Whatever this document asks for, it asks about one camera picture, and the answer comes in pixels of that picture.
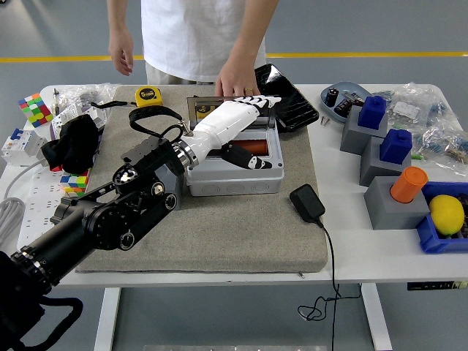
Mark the person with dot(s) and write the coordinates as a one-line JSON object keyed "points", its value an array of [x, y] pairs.
{"points": [[194, 36]]}

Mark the person's right forearm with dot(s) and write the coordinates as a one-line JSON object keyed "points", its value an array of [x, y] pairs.
{"points": [[117, 16]]}

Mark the grey-brown fabric mat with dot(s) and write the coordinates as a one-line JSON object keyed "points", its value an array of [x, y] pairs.
{"points": [[226, 234]]}

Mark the clear bag of components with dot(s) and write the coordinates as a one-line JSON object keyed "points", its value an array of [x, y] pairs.
{"points": [[442, 140], [413, 106]]}

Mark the black cloth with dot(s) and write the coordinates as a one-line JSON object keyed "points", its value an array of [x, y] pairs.
{"points": [[73, 146]]}

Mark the grey holder block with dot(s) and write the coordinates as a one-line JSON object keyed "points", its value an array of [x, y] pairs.
{"points": [[376, 170], [352, 139], [391, 215]]}

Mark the colourful puzzle cube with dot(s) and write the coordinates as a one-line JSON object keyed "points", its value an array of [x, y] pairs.
{"points": [[34, 109], [75, 183]]}

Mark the black power adapter plug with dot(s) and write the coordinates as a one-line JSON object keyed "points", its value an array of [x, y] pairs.
{"points": [[307, 203]]}

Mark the white circuit breaker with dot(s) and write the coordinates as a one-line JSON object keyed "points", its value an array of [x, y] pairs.
{"points": [[22, 146]]}

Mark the square yellow tape measure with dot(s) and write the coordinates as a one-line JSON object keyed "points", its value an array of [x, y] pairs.
{"points": [[148, 97]]}

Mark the wooden clothespin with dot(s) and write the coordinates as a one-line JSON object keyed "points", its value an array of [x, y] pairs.
{"points": [[457, 154]]}

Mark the thin metal pen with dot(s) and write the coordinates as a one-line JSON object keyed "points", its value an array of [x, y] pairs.
{"points": [[56, 100]]}

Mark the white table leg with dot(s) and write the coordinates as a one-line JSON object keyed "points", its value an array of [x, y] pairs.
{"points": [[108, 318], [376, 318]]}

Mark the grey block with round hole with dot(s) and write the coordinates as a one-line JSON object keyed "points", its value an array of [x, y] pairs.
{"points": [[177, 190]]}

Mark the black table control panel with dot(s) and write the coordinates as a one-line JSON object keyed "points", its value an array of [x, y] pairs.
{"points": [[435, 285]]}

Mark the small silver component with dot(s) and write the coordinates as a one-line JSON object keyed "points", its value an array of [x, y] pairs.
{"points": [[352, 98]]}

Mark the blue-grey oval tray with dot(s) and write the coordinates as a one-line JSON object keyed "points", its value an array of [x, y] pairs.
{"points": [[347, 87]]}

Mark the person's right hand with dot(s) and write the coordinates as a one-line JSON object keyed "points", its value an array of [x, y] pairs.
{"points": [[120, 51]]}

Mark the person's left forearm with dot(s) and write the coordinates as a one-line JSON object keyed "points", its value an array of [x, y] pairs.
{"points": [[256, 29]]}

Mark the grey junction box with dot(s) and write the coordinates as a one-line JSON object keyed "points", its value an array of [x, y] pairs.
{"points": [[234, 181]]}

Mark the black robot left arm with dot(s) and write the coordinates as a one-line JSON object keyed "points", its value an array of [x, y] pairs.
{"points": [[98, 219]]}

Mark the person's left hand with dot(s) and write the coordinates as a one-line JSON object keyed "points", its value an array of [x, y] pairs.
{"points": [[237, 80]]}

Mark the yellow lemon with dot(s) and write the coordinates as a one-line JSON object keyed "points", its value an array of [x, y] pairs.
{"points": [[446, 214]]}

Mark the white power strip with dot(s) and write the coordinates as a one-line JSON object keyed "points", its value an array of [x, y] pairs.
{"points": [[40, 204]]}

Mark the orange cylinder battery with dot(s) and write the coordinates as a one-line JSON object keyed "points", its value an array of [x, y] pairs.
{"points": [[252, 146], [407, 184]]}

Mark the white and purple carton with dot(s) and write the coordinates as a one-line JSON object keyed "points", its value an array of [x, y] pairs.
{"points": [[66, 117]]}

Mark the dark maroon capacitor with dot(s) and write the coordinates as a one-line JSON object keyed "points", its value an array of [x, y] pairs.
{"points": [[343, 107]]}

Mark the blue plastic bin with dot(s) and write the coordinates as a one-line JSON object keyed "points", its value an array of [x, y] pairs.
{"points": [[431, 237]]}

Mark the blue block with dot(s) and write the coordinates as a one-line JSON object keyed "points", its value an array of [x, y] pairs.
{"points": [[372, 113], [396, 146]]}

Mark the black capacitor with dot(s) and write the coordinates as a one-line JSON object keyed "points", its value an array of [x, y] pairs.
{"points": [[332, 97]]}

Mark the small green part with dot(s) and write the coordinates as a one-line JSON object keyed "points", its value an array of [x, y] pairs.
{"points": [[417, 156]]}

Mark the white and black robot left hand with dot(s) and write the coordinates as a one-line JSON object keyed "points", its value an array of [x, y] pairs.
{"points": [[223, 122]]}

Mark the glossy black cracked tray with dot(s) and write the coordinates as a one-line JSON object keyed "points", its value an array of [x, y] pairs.
{"points": [[292, 102]]}

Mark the clear bag of grey parts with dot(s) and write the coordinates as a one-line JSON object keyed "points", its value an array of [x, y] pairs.
{"points": [[87, 93]]}

